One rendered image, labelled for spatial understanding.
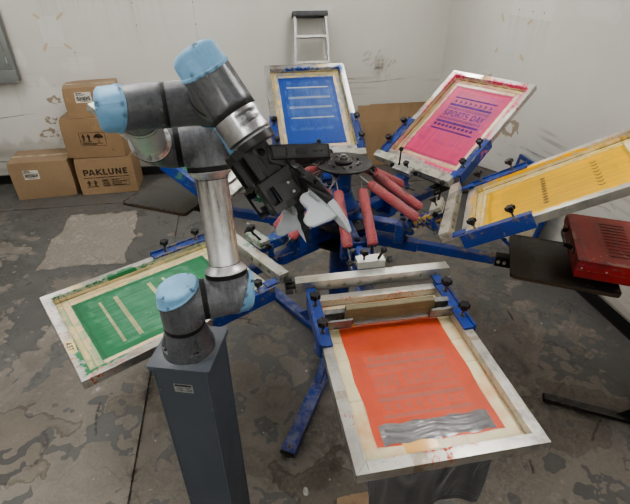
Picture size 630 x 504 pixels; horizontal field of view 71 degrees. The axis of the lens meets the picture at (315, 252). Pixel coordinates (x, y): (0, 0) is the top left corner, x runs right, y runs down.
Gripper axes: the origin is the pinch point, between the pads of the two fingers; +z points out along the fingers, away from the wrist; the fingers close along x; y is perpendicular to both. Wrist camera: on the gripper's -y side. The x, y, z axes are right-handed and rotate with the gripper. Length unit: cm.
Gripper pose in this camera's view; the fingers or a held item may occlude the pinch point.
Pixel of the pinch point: (330, 235)
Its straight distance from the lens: 74.1
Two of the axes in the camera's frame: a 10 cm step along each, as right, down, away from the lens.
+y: -7.0, 5.9, -4.0
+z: 5.5, 8.1, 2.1
